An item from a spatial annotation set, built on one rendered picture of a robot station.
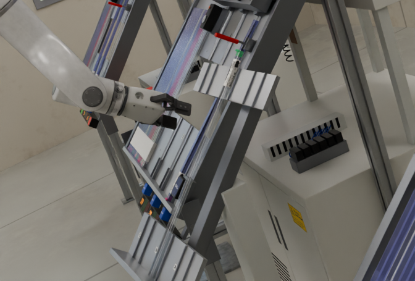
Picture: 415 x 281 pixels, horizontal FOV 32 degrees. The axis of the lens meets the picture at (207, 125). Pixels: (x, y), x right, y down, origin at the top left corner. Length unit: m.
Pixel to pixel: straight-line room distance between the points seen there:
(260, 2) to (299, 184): 0.51
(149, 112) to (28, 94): 3.87
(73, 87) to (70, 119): 4.06
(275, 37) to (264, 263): 0.53
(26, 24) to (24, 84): 3.90
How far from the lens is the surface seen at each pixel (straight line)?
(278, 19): 1.76
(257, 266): 1.61
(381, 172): 1.91
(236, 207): 1.55
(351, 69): 1.81
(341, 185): 1.91
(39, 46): 1.68
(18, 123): 5.61
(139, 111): 1.76
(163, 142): 2.12
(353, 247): 1.99
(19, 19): 1.68
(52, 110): 5.65
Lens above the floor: 1.42
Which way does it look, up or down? 17 degrees down
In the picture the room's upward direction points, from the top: 20 degrees counter-clockwise
